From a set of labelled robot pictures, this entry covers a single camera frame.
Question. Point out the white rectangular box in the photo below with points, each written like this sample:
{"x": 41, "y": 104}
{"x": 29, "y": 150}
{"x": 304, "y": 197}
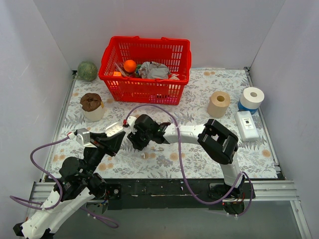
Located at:
{"x": 246, "y": 126}

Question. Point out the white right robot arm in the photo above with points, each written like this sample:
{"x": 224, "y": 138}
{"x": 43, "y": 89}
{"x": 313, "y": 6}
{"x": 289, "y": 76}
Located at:
{"x": 217, "y": 141}

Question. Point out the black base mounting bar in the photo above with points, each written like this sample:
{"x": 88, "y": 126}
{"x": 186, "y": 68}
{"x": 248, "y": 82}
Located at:
{"x": 158, "y": 194}

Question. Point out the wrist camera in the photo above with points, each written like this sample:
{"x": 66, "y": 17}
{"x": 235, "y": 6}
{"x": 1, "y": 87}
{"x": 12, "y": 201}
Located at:
{"x": 129, "y": 123}
{"x": 82, "y": 136}

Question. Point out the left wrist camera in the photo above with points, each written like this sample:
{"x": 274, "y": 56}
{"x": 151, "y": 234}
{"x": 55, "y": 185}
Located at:
{"x": 82, "y": 136}

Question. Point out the orange fruit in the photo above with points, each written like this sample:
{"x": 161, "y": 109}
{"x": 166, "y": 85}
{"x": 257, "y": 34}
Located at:
{"x": 130, "y": 66}

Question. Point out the brown topped paper roll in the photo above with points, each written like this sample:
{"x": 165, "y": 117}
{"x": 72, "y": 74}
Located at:
{"x": 92, "y": 106}

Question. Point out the floral patterned table mat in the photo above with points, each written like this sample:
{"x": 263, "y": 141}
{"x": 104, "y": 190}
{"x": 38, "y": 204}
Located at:
{"x": 255, "y": 157}

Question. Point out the red plastic shopping basket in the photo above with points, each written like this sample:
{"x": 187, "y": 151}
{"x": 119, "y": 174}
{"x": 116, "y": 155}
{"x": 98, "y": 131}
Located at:
{"x": 131, "y": 87}

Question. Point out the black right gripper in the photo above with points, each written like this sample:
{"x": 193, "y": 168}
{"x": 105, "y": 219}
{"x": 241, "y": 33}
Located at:
{"x": 137, "y": 136}

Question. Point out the crumpled silver foil bag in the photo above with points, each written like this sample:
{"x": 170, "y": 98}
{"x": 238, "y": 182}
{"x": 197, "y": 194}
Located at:
{"x": 154, "y": 70}

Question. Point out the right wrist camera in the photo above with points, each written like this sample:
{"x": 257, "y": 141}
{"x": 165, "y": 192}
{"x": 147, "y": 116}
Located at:
{"x": 129, "y": 123}

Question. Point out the green textured ball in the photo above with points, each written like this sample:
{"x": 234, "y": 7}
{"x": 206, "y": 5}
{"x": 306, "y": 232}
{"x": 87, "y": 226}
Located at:
{"x": 87, "y": 71}

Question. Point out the blue tape roll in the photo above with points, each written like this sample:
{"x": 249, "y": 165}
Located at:
{"x": 242, "y": 108}

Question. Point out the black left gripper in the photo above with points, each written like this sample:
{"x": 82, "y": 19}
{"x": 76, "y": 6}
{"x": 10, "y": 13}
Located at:
{"x": 105, "y": 143}

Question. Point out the beige paper roll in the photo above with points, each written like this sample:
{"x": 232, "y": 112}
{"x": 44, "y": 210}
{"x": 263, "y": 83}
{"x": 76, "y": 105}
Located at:
{"x": 218, "y": 104}

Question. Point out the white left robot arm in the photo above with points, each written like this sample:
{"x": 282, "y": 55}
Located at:
{"x": 79, "y": 183}

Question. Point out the white toilet paper roll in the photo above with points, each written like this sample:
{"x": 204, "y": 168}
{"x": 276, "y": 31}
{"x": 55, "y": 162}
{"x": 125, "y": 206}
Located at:
{"x": 251, "y": 98}

